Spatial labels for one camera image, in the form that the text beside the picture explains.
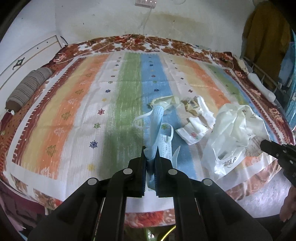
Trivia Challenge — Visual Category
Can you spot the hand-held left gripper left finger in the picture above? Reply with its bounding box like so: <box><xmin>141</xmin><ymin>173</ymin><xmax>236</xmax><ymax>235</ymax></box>
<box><xmin>28</xmin><ymin>146</ymin><xmax>147</xmax><ymax>241</ymax></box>

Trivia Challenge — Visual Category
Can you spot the white bundle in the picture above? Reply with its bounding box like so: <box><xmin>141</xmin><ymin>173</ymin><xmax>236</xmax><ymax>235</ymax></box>
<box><xmin>248</xmin><ymin>74</ymin><xmax>276</xmax><ymax>102</ymax></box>

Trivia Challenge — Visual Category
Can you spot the yellow garment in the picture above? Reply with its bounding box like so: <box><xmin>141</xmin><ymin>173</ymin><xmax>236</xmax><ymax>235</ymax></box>
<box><xmin>242</xmin><ymin>0</ymin><xmax>292</xmax><ymax>86</ymax></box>

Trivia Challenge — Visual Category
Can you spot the white crumpled paper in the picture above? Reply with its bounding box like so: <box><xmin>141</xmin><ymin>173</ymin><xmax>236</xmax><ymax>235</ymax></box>
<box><xmin>195</xmin><ymin>95</ymin><xmax>216</xmax><ymax>129</ymax></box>

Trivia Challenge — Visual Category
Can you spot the brown striped bolster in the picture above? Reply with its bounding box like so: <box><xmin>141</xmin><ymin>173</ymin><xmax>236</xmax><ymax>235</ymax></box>
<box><xmin>6</xmin><ymin>67</ymin><xmax>53</xmax><ymax>110</ymax></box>

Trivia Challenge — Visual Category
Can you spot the brown floral blanket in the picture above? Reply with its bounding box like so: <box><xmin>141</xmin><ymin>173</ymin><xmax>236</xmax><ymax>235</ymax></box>
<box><xmin>0</xmin><ymin>34</ymin><xmax>294</xmax><ymax>229</ymax></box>

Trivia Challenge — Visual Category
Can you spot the colourful striped cloth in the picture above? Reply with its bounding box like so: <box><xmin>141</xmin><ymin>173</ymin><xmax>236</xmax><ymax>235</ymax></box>
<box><xmin>6</xmin><ymin>50</ymin><xmax>281</xmax><ymax>214</ymax></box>

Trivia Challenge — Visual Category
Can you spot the blue face mask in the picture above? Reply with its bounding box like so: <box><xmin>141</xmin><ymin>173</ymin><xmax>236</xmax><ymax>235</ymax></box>
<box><xmin>158</xmin><ymin>123</ymin><xmax>181</xmax><ymax>168</ymax></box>
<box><xmin>134</xmin><ymin>104</ymin><xmax>165</xmax><ymax>189</ymax></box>

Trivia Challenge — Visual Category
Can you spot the white plastic bag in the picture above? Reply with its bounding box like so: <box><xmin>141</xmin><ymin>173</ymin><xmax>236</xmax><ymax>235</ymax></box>
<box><xmin>201</xmin><ymin>104</ymin><xmax>271</xmax><ymax>181</ymax></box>

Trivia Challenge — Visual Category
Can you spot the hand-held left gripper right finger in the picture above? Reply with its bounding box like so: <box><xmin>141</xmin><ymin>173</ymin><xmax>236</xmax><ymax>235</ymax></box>
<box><xmin>154</xmin><ymin>148</ymin><xmax>272</xmax><ymax>241</ymax></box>

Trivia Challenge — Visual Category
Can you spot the white power strip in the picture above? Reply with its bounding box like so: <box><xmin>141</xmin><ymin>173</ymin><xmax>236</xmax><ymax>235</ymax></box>
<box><xmin>135</xmin><ymin>0</ymin><xmax>158</xmax><ymax>7</ymax></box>

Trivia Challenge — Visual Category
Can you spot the brown crumpled wrapper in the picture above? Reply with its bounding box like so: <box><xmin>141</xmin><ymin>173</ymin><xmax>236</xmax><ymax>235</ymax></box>
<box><xmin>180</xmin><ymin>96</ymin><xmax>204</xmax><ymax>116</ymax></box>

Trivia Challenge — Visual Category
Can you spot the person's right hand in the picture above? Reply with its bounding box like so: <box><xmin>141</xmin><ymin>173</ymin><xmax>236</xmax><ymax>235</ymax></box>
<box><xmin>279</xmin><ymin>184</ymin><xmax>296</xmax><ymax>223</ymax></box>

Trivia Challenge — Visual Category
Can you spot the white floral tissue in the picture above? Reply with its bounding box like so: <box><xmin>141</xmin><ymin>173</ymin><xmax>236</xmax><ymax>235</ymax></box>
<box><xmin>175</xmin><ymin>117</ymin><xmax>210</xmax><ymax>146</ymax></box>

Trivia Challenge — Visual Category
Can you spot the blue printed bag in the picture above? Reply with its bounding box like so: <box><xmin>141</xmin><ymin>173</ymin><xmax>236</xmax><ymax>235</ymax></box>
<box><xmin>279</xmin><ymin>30</ymin><xmax>296</xmax><ymax>121</ymax></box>

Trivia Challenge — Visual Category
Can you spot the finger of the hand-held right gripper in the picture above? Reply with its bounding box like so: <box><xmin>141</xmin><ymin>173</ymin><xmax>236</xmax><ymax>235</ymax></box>
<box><xmin>259</xmin><ymin>139</ymin><xmax>287</xmax><ymax>161</ymax></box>

